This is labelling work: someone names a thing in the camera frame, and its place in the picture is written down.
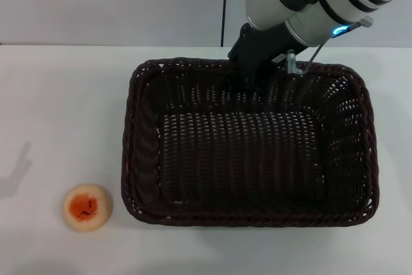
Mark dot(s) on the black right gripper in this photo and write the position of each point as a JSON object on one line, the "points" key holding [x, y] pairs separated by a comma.
{"points": [[260, 46]]}

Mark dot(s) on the round bun with orange centre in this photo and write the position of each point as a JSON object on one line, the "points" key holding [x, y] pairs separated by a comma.
{"points": [[87, 208]]}

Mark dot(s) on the black woven plastic basket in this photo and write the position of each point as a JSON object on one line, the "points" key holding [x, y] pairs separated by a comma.
{"points": [[238, 165]]}

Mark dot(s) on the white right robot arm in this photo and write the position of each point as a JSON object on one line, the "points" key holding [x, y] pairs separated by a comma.
{"points": [[322, 4]]}

